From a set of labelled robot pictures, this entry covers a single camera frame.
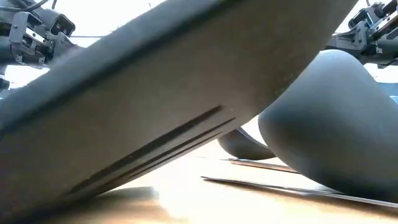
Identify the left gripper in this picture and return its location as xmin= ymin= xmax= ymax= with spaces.
xmin=0 ymin=11 xmax=84 ymax=68

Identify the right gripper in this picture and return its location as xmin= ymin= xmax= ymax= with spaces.
xmin=325 ymin=0 xmax=398 ymax=68

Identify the black plastic ladle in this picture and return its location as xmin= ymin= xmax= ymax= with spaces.
xmin=257 ymin=49 xmax=398 ymax=203

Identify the black slotted spatula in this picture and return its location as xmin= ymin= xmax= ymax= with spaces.
xmin=0 ymin=0 xmax=359 ymax=223

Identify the black plastic serving spoon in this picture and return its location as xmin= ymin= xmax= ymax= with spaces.
xmin=217 ymin=126 xmax=277 ymax=161

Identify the cream-handled knife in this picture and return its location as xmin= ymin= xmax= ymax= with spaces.
xmin=201 ymin=175 xmax=398 ymax=208

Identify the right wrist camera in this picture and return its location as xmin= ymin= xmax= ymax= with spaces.
xmin=348 ymin=7 xmax=376 ymax=30

